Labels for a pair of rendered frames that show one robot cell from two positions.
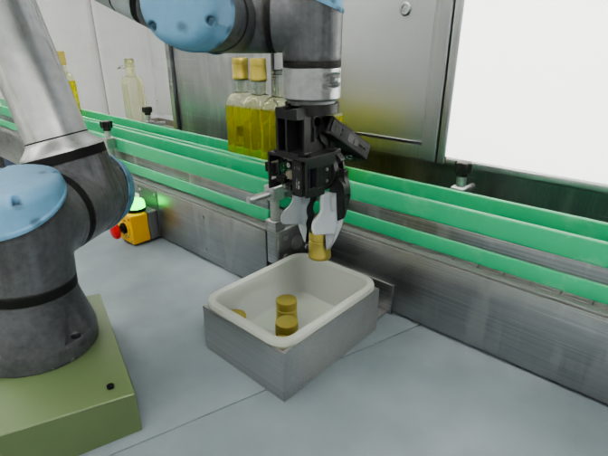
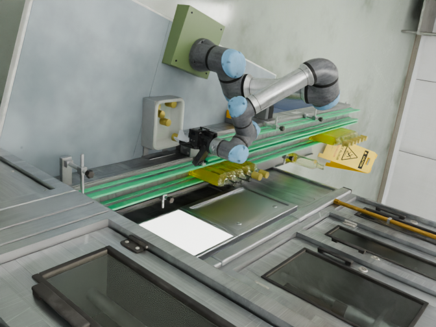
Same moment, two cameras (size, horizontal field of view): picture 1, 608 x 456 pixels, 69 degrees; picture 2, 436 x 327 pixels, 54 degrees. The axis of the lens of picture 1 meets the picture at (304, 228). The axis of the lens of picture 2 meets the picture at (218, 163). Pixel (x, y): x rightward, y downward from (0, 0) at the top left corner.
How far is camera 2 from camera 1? 137 cm
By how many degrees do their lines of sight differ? 25
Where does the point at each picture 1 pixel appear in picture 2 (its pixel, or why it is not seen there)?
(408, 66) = (218, 217)
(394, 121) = (205, 207)
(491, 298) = (127, 169)
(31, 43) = not seen: hidden behind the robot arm
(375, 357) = (134, 133)
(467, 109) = (188, 218)
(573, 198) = not seen: hidden behind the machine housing
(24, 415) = (181, 41)
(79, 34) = not seen: outside the picture
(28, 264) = (215, 58)
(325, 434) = (129, 97)
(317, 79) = (215, 143)
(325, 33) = (224, 148)
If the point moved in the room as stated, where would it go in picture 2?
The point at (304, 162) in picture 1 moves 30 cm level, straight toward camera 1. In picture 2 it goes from (198, 132) to (166, 80)
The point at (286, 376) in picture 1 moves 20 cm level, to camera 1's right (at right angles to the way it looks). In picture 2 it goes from (148, 100) to (120, 134)
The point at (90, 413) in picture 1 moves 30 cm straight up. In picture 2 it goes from (172, 52) to (225, 63)
